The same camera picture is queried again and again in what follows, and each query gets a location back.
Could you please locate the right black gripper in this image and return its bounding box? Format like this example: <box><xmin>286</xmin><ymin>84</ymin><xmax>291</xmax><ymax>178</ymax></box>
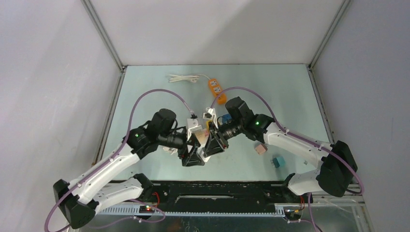
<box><xmin>204</xmin><ymin>119</ymin><xmax>244</xmax><ymax>157</ymax></box>

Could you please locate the white multicolour power strip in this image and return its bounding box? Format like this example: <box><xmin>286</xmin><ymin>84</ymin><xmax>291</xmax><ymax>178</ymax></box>
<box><xmin>197</xmin><ymin>145</ymin><xmax>210</xmax><ymax>163</ymax></box>

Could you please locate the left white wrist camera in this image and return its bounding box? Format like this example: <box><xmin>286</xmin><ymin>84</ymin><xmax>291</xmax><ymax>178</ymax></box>
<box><xmin>186</xmin><ymin>118</ymin><xmax>203</xmax><ymax>139</ymax></box>

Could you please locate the pink plug adapter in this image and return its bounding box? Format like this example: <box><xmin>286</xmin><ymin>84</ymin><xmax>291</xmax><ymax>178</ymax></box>
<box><xmin>254</xmin><ymin>143</ymin><xmax>268</xmax><ymax>155</ymax></box>

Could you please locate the teal plug adapter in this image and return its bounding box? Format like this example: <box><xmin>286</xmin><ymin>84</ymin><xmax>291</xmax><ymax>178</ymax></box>
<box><xmin>272</xmin><ymin>156</ymin><xmax>286</xmax><ymax>168</ymax></box>

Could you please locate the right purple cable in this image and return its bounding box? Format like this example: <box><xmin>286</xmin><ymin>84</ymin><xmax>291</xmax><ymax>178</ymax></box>
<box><xmin>209</xmin><ymin>87</ymin><xmax>365</xmax><ymax>232</ymax></box>

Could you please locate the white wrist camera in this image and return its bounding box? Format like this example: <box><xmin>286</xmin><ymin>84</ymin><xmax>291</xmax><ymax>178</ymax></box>
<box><xmin>202</xmin><ymin>107</ymin><xmax>219</xmax><ymax>128</ymax></box>
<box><xmin>186</xmin><ymin>118</ymin><xmax>203</xmax><ymax>139</ymax></box>

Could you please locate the blue cube socket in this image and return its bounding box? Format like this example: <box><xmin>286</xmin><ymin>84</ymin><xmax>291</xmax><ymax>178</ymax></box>
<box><xmin>221</xmin><ymin>114</ymin><xmax>232</xmax><ymax>124</ymax></box>

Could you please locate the purple cable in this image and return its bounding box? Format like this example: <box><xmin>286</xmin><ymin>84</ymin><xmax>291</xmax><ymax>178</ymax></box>
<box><xmin>209</xmin><ymin>87</ymin><xmax>365</xmax><ymax>232</ymax></box>
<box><xmin>44</xmin><ymin>89</ymin><xmax>197</xmax><ymax>232</ymax></box>

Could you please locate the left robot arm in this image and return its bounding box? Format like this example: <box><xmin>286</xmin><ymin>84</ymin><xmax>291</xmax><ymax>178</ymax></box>
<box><xmin>53</xmin><ymin>109</ymin><xmax>200</xmax><ymax>229</ymax></box>

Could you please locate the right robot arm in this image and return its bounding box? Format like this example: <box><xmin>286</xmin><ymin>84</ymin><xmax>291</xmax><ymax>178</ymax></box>
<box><xmin>202</xmin><ymin>97</ymin><xmax>358</xmax><ymax>202</ymax></box>

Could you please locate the beige cube socket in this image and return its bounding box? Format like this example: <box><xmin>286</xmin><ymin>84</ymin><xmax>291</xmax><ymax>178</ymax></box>
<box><xmin>194</xmin><ymin>129</ymin><xmax>209</xmax><ymax>146</ymax></box>

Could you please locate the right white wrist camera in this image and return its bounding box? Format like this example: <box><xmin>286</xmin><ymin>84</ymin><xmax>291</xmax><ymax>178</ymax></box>
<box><xmin>202</xmin><ymin>107</ymin><xmax>219</xmax><ymax>128</ymax></box>

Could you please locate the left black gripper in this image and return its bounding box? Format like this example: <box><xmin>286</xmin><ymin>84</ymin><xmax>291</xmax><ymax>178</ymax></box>
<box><xmin>158</xmin><ymin>129</ymin><xmax>205</xmax><ymax>166</ymax></box>

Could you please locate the orange power strip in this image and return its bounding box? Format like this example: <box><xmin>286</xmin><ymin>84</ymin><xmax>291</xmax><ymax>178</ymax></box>
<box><xmin>208</xmin><ymin>78</ymin><xmax>227</xmax><ymax>105</ymax></box>

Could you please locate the grey cable duct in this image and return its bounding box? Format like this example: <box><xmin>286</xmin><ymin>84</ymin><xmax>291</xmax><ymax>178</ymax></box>
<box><xmin>105</xmin><ymin>204</ymin><xmax>286</xmax><ymax>218</ymax></box>

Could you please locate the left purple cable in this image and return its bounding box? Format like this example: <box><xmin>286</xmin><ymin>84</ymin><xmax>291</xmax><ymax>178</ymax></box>
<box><xmin>44</xmin><ymin>89</ymin><xmax>197</xmax><ymax>232</ymax></box>

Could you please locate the yellow cube socket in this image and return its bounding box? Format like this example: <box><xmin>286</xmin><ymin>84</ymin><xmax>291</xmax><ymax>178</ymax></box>
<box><xmin>205</xmin><ymin>120</ymin><xmax>212</xmax><ymax>131</ymax></box>

